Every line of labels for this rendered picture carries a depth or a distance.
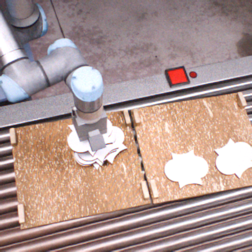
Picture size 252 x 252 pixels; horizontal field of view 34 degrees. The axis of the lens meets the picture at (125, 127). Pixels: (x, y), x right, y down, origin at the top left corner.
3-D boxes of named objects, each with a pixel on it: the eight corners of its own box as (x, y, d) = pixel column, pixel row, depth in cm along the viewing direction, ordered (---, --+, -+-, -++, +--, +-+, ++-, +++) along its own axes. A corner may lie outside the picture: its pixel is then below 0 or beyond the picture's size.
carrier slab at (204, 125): (130, 111, 150) (130, 109, 148) (237, 94, 155) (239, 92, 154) (152, 205, 135) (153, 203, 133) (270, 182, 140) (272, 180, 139)
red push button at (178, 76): (167, 73, 159) (167, 71, 157) (181, 70, 160) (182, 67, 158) (171, 86, 156) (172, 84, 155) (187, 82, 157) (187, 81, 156)
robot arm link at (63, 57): (31, 48, 105) (50, 80, 101) (71, 31, 108) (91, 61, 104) (36, 66, 112) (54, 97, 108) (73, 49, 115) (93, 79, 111)
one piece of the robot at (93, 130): (81, 136, 107) (84, 161, 121) (114, 126, 109) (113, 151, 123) (67, 98, 112) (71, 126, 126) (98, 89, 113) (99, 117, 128)
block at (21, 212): (18, 207, 131) (17, 204, 128) (24, 206, 131) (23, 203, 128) (20, 225, 128) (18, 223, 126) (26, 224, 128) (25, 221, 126)
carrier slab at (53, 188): (10, 130, 144) (9, 129, 143) (126, 111, 150) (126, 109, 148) (21, 230, 129) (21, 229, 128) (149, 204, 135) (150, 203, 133)
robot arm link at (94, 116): (107, 108, 109) (77, 118, 107) (107, 116, 113) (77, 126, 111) (97, 85, 112) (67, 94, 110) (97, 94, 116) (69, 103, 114)
